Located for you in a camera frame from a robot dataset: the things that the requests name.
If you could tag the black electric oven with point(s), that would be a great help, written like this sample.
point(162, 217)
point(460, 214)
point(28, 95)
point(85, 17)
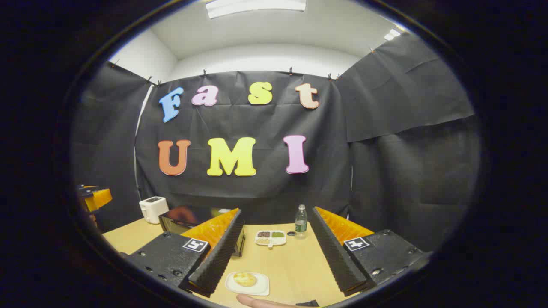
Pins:
point(180, 217)

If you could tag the white square plate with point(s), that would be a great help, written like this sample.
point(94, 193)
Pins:
point(261, 286)

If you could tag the round bread bun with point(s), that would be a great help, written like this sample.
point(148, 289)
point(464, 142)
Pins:
point(245, 279)

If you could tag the white toaster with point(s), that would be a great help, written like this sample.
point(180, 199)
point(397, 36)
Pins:
point(153, 209)

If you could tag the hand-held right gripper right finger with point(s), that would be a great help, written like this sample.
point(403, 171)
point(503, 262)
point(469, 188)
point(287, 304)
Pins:
point(336, 252)

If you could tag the ceiling light panel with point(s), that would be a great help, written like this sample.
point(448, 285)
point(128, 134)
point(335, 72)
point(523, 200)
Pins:
point(391, 34)

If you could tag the white compartment dish with beans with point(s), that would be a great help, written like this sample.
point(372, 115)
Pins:
point(270, 238)

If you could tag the black backdrop cloth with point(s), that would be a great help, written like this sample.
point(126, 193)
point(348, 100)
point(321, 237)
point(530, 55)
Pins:
point(265, 188)

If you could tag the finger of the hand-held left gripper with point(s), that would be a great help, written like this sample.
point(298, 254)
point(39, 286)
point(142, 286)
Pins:
point(99, 197)

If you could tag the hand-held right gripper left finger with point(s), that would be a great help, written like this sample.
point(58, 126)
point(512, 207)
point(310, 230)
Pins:
point(220, 252)

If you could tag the clear plastic water bottle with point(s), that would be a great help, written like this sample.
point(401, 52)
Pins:
point(301, 222)

